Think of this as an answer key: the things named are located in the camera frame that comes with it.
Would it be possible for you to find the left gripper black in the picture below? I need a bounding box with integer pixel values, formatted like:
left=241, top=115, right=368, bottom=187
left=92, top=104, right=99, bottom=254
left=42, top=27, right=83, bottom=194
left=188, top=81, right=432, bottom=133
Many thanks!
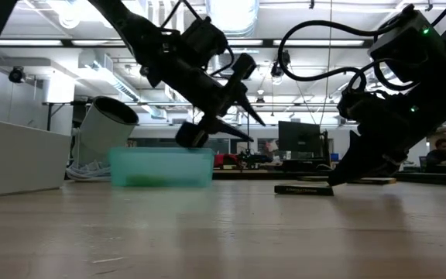
left=160, top=53, right=266, bottom=149

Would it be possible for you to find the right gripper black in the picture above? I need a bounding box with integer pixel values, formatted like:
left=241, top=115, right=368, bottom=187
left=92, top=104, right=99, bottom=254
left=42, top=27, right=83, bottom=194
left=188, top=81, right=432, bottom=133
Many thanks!
left=326, top=83, right=444, bottom=187

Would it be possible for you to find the red object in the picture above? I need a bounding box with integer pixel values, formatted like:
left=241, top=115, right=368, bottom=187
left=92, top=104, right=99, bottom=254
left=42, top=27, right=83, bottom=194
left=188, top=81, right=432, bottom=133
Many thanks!
left=214, top=153, right=239, bottom=168

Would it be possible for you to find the black monitor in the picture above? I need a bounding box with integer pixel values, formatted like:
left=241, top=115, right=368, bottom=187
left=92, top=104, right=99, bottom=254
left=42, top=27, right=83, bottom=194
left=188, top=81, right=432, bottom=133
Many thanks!
left=278, top=120, right=322, bottom=158

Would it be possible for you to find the person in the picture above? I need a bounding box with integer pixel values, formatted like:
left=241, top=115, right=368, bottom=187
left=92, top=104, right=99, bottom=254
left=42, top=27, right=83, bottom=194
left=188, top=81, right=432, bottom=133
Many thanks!
left=424, top=138, right=446, bottom=174

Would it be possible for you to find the teal translucent plastic bin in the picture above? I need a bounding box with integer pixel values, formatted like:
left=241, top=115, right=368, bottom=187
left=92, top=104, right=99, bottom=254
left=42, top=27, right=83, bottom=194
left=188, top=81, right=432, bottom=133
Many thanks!
left=108, top=146, right=215, bottom=188

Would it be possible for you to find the grey cylindrical pen holder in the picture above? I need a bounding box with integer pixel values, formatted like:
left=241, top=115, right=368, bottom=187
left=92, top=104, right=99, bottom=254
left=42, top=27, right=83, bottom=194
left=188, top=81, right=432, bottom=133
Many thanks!
left=71, top=95, right=140, bottom=171

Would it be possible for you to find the white translucent plastic bin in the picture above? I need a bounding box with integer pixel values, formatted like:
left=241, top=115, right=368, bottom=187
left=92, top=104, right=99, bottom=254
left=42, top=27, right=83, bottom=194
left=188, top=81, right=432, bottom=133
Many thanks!
left=0, top=115, right=73, bottom=199

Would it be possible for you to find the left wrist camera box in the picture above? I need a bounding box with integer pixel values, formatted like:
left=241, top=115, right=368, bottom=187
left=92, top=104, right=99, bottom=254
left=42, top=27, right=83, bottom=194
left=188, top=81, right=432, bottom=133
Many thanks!
left=180, top=15, right=230, bottom=65

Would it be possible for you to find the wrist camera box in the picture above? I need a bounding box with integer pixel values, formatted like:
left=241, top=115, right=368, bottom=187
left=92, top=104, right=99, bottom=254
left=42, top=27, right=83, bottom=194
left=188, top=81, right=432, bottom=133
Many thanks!
left=368, top=3, right=446, bottom=84
left=180, top=15, right=230, bottom=65

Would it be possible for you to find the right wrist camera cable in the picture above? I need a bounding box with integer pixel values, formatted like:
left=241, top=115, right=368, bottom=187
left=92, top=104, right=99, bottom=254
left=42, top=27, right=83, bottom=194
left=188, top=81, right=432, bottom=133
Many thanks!
left=276, top=19, right=421, bottom=92

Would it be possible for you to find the black aluminium table frame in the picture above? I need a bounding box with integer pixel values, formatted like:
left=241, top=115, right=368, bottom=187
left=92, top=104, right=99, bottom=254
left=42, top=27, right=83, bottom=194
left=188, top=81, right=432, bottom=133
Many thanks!
left=211, top=170, right=446, bottom=188

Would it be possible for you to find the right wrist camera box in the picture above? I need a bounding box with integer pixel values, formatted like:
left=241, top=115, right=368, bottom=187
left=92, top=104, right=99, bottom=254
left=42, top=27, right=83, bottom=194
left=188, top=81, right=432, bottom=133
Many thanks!
left=368, top=3, right=446, bottom=84

